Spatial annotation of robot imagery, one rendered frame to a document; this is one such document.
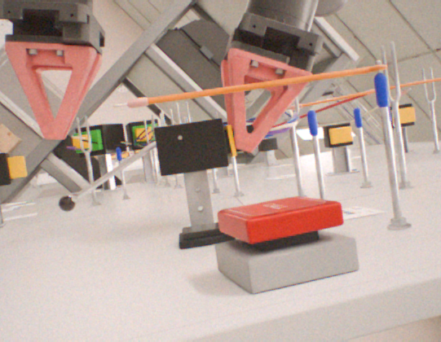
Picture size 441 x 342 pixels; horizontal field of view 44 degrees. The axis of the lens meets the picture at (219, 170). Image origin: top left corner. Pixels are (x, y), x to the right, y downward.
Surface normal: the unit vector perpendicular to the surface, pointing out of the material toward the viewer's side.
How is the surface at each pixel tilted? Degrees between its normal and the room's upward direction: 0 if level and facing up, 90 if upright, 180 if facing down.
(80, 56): 115
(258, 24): 99
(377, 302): 90
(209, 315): 50
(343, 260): 90
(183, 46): 90
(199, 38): 90
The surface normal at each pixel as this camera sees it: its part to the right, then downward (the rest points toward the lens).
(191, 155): 0.07, 0.04
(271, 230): 0.28, 0.01
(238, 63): -0.01, 0.39
